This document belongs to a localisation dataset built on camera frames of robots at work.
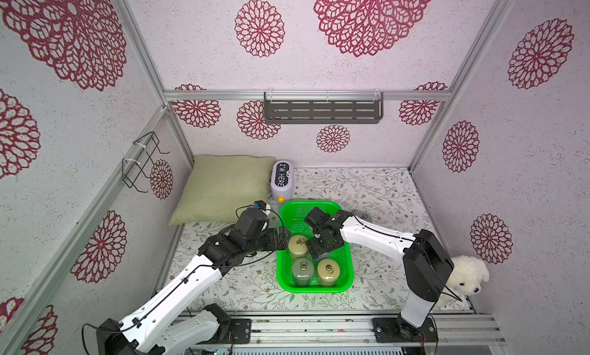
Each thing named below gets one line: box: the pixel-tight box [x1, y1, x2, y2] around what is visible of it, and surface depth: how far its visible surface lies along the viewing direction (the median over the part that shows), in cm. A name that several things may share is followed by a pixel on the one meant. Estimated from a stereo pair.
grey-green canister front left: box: [291, 257, 315, 287], surface depth 81 cm
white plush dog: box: [434, 255, 490, 311], surface depth 69 cm
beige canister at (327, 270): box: [316, 258, 341, 287], surface depth 80 cm
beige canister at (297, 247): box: [288, 235, 309, 260], surface depth 85 cm
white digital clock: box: [270, 159, 294, 203], surface depth 105 cm
